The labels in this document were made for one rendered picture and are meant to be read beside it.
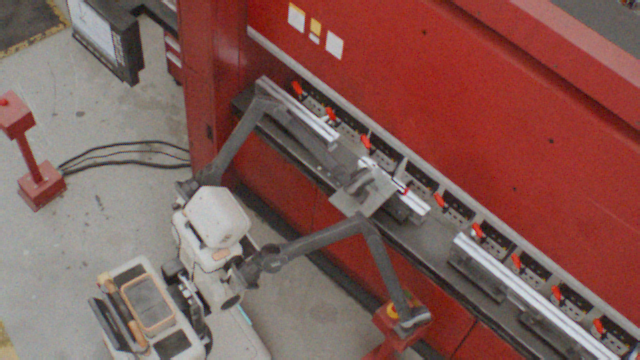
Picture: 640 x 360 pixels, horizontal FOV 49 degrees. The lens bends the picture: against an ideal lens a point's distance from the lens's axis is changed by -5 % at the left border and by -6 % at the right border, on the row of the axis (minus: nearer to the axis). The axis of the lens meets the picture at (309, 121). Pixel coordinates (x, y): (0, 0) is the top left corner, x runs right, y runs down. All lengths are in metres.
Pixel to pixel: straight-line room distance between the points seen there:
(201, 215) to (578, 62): 1.44
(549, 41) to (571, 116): 0.28
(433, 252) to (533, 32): 1.37
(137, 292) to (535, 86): 1.78
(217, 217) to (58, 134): 2.23
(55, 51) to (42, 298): 1.83
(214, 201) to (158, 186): 1.72
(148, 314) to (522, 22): 1.84
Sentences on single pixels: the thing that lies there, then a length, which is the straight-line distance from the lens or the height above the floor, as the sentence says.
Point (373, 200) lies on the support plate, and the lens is 3.20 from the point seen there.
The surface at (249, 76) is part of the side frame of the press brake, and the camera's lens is 3.62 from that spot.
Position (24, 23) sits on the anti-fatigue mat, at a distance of 5.44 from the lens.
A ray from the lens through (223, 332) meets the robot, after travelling 3.67.
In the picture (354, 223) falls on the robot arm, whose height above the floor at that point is 1.38.
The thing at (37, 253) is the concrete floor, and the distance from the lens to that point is 4.31.
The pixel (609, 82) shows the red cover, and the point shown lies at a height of 2.25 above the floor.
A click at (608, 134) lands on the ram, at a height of 2.06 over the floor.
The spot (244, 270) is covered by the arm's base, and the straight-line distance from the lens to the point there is 2.75.
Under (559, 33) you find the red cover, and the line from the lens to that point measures 2.17.
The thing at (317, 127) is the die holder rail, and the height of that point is 0.97.
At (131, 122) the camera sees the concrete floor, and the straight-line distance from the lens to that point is 4.70.
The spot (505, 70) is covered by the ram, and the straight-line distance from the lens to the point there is 2.39.
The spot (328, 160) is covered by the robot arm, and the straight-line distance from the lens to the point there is 2.91.
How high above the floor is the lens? 3.71
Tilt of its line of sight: 53 degrees down
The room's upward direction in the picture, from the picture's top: 7 degrees clockwise
